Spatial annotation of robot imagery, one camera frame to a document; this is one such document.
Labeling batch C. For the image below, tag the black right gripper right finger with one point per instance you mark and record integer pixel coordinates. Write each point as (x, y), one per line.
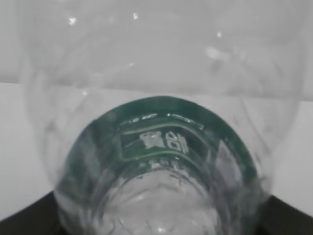
(280, 218)

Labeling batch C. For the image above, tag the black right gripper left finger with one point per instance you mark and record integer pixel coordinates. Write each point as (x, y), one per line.
(39, 218)

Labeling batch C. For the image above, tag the clear water bottle green label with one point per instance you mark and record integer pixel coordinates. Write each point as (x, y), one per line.
(161, 117)

